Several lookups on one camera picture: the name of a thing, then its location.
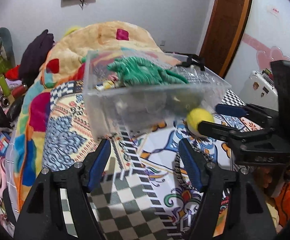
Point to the black and white bag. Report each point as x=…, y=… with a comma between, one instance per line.
x=193, y=60

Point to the brown wooden door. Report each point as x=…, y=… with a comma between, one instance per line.
x=224, y=33

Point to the colourful fleece blanket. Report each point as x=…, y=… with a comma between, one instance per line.
x=63, y=63

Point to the red cylinder can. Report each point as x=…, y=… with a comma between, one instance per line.
x=19, y=91

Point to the white suitcase with stickers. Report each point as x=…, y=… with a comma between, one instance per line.
x=259, y=90

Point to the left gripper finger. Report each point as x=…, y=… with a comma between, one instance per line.
x=265, y=117
x=215, y=131

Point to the floral printed cloth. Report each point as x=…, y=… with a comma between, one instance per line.
x=111, y=82

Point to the patterned patchwork bed sheet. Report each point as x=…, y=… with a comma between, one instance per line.
x=144, y=192

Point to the hand holding second gripper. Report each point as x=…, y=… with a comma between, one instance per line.
x=272, y=179

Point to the green knitted cloth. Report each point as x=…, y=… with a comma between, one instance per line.
x=138, y=71

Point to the red cloth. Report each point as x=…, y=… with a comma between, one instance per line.
x=13, y=73

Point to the grey plush toy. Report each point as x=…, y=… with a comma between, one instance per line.
x=6, y=46

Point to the black plastic bag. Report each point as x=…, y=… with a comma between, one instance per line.
x=7, y=119

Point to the dark purple garment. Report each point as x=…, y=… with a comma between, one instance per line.
x=35, y=55

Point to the yellow plush behind blanket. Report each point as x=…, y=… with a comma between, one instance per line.
x=71, y=30

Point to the white wardrobe with hearts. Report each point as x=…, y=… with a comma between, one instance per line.
x=266, y=38

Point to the clear plastic storage box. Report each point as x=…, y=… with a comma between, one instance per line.
x=137, y=109

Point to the yellow fluffy ball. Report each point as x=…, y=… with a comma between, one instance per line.
x=195, y=117

